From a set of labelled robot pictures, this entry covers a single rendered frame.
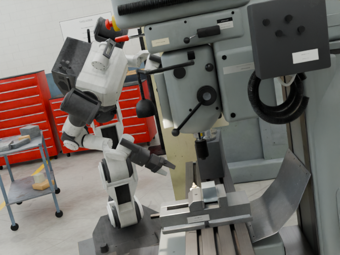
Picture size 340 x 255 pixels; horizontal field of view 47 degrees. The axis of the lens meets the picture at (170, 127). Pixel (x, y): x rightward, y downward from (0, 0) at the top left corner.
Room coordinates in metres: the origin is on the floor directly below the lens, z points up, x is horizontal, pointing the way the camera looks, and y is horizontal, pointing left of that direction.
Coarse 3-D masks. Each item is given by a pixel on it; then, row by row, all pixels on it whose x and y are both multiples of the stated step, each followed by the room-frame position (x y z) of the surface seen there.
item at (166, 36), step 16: (192, 16) 1.37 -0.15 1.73; (208, 16) 1.36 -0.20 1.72; (224, 16) 1.35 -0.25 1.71; (240, 16) 1.35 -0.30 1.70; (144, 32) 1.38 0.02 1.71; (160, 32) 1.37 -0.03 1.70; (176, 32) 1.36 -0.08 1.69; (192, 32) 1.36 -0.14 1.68; (224, 32) 1.35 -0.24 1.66; (240, 32) 1.35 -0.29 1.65; (160, 48) 1.37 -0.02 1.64; (176, 48) 1.37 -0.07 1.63
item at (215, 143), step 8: (216, 136) 1.90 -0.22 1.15; (208, 144) 1.82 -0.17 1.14; (216, 144) 1.81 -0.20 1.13; (208, 152) 1.82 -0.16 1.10; (216, 152) 1.81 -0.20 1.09; (200, 160) 1.83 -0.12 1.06; (208, 160) 1.82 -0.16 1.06; (216, 160) 1.81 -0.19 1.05; (224, 160) 1.94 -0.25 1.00; (200, 168) 1.83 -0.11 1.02; (208, 168) 1.82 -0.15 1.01; (216, 168) 1.81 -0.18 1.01; (224, 168) 1.86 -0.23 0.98; (200, 176) 1.83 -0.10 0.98; (208, 176) 1.82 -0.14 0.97; (216, 176) 1.81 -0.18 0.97; (224, 176) 1.81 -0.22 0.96
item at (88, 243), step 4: (84, 240) 2.52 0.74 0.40; (88, 240) 2.51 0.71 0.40; (92, 240) 2.50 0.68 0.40; (80, 244) 2.47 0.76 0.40; (84, 244) 2.46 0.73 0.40; (88, 244) 2.45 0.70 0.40; (92, 244) 2.44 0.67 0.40; (80, 248) 2.42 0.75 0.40; (84, 248) 2.41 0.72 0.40; (88, 248) 2.40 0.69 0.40; (92, 248) 2.39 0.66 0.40; (80, 252) 2.36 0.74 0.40; (84, 252) 2.35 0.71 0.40; (88, 252) 2.35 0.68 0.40; (92, 252) 2.34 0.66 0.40
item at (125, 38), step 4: (120, 36) 1.60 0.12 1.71; (124, 36) 1.59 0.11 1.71; (128, 36) 1.59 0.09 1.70; (132, 36) 1.59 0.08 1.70; (136, 36) 1.59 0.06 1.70; (140, 36) 1.59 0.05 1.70; (116, 40) 1.59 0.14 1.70; (120, 40) 1.59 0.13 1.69; (124, 40) 1.59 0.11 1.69; (128, 40) 1.60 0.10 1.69
